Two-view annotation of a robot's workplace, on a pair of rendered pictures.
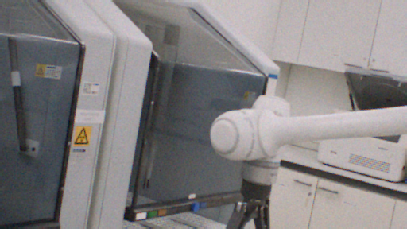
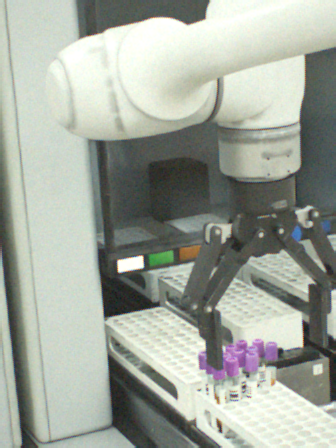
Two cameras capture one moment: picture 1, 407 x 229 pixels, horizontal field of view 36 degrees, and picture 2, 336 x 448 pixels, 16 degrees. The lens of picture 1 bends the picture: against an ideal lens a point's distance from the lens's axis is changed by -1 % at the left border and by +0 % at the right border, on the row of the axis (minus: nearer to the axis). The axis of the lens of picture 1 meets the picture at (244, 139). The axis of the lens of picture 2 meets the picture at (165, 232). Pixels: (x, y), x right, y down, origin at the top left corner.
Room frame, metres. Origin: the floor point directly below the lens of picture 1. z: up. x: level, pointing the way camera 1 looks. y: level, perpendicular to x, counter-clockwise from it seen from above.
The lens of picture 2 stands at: (0.39, -0.76, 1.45)
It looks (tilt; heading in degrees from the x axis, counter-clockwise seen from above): 15 degrees down; 37
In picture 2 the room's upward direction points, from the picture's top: 4 degrees counter-clockwise
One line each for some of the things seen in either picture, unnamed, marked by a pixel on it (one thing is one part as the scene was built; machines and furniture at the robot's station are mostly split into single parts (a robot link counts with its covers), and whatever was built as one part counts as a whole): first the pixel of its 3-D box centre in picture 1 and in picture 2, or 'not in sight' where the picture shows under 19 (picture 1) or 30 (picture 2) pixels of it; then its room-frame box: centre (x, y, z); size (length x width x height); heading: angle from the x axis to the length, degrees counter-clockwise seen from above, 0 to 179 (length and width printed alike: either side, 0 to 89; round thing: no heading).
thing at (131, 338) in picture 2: not in sight; (174, 362); (1.64, 0.19, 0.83); 0.30 x 0.10 x 0.06; 60
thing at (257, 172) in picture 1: (259, 170); (259, 149); (1.50, -0.05, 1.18); 0.09 x 0.09 x 0.06
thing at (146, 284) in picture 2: not in sight; (145, 265); (2.00, 0.51, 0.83); 0.30 x 0.10 x 0.06; 60
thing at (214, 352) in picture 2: not in sight; (213, 337); (1.44, -0.02, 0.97); 0.03 x 0.01 x 0.07; 60
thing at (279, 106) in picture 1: (266, 127); (244, 52); (1.49, -0.05, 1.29); 0.13 x 0.11 x 0.16; 155
